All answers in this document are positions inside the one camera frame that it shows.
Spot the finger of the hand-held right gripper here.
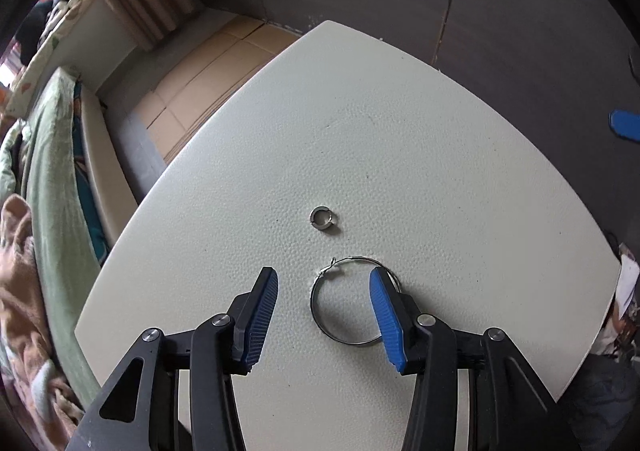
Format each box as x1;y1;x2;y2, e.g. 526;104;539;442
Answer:
608;109;640;142

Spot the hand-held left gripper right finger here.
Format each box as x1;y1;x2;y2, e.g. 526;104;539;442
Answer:
369;267;583;451

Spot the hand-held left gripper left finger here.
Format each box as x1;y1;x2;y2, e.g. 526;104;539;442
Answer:
65;267;279;451

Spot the large silver hoop earring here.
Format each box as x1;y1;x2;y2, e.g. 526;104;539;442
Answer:
309;256;403;346

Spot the small silver ear cuff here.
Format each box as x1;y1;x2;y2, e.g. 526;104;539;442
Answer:
310;206;338;233

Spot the white paper pile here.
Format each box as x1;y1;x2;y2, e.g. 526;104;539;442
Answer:
595;241;640;362

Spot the white leather table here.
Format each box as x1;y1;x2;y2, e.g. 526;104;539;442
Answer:
74;20;623;451

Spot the pink fleece blanket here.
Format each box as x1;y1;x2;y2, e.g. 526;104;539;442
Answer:
0;194;86;447

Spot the bed with green sheet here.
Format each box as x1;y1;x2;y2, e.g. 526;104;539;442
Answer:
0;68;108;412

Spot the flat cardboard sheet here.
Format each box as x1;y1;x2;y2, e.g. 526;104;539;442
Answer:
134;15;303;166

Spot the patterned window seat cushion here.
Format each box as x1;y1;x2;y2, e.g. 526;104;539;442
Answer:
7;0;96;119

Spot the black bag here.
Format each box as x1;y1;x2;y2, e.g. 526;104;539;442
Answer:
15;6;51;52

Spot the cream upholstered bed frame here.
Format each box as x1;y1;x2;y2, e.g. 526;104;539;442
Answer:
80;88;138;252

